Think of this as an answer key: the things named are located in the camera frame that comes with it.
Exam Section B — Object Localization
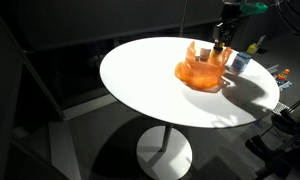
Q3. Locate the orange plastic bowl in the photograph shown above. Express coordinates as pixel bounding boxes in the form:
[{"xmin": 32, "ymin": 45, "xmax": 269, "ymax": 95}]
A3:
[{"xmin": 174, "ymin": 40, "xmax": 234, "ymax": 92}]

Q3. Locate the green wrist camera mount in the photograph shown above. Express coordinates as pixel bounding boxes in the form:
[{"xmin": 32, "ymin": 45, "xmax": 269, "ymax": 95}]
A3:
[{"xmin": 239, "ymin": 1, "xmax": 269, "ymax": 15}]

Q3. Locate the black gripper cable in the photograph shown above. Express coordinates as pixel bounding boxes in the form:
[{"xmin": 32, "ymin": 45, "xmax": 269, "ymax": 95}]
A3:
[{"xmin": 274, "ymin": 0, "xmax": 300, "ymax": 38}]

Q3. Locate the yellow bottle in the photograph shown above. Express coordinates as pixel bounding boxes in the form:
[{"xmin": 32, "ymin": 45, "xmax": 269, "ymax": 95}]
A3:
[{"xmin": 246, "ymin": 42, "xmax": 261, "ymax": 56}]

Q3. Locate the colourful toy pack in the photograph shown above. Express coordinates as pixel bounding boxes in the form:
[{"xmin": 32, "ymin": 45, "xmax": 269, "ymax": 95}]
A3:
[{"xmin": 275, "ymin": 67, "xmax": 293, "ymax": 92}]

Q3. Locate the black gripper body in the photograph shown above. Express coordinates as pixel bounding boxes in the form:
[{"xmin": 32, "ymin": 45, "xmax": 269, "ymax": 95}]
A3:
[{"xmin": 219, "ymin": 2, "xmax": 243, "ymax": 32}]

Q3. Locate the white table pedestal base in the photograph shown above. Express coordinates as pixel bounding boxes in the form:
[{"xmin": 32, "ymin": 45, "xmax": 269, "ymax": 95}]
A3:
[{"xmin": 135, "ymin": 124, "xmax": 194, "ymax": 180}]

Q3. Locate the blue and white carton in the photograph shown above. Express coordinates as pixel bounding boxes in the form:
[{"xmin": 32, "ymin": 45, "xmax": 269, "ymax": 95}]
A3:
[{"xmin": 229, "ymin": 51, "xmax": 252, "ymax": 75}]

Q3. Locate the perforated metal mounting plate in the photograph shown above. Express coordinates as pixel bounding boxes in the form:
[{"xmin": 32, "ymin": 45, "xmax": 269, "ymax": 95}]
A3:
[{"xmin": 272, "ymin": 101, "xmax": 291, "ymax": 116}]

